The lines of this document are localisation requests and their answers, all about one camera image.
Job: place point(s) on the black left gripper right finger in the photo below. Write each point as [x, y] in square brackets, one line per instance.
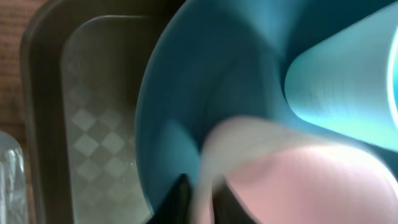
[226, 207]

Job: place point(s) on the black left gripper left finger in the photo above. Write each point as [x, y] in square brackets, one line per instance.
[175, 207]

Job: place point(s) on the pink cup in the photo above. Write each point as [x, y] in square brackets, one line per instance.
[281, 175]

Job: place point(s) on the dark blue plate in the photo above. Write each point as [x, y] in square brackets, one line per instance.
[219, 59]

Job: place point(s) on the light blue cup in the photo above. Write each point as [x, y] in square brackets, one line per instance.
[348, 82]

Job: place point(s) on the clear plastic bin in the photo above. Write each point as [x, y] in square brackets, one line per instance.
[14, 209]

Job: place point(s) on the brown plastic serving tray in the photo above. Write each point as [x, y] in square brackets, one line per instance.
[82, 63]

